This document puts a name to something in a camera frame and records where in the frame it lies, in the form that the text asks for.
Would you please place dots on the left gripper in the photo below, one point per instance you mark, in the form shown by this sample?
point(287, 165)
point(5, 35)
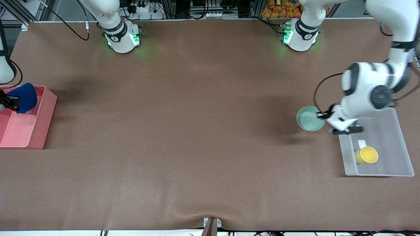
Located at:
point(328, 112)

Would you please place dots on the mint green bowl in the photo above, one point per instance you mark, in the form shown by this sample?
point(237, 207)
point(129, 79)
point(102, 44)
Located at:
point(308, 119)

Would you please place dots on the blue cloth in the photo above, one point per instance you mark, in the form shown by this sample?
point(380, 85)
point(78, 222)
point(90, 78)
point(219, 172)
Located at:
point(26, 96)

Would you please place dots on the yellow cup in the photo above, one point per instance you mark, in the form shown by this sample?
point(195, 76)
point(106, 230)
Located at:
point(367, 155)

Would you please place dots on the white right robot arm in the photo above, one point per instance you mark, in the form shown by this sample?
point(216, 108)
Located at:
point(121, 42)

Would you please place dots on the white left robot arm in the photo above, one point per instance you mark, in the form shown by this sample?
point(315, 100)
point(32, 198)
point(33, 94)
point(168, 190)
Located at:
point(364, 82)

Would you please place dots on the pink plastic bin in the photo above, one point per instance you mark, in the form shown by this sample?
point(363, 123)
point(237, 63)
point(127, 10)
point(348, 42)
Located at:
point(26, 131)

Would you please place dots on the white label sticker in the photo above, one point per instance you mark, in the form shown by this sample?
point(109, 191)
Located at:
point(362, 143)

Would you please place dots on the clear plastic bin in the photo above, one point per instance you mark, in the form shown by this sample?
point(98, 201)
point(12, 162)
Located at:
point(390, 137)

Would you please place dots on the orange snack bag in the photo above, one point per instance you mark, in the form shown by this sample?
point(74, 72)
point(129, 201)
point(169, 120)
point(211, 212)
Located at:
point(279, 11)

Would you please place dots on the brown table cover mat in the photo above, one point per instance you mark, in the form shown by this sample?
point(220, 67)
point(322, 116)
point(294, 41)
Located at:
point(183, 114)

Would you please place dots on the long white socket strip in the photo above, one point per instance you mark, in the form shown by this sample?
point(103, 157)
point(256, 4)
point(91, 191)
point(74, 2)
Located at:
point(213, 15)

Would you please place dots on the black electronics box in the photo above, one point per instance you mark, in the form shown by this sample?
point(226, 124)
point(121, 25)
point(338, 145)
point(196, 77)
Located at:
point(213, 5)

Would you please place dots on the white power strip with plugs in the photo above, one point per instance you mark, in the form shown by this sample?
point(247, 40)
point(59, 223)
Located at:
point(144, 9)

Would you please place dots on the aluminium frame profile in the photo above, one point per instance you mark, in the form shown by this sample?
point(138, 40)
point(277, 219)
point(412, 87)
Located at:
point(32, 9)

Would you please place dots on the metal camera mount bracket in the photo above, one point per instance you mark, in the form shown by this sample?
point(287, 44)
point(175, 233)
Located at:
point(211, 226)

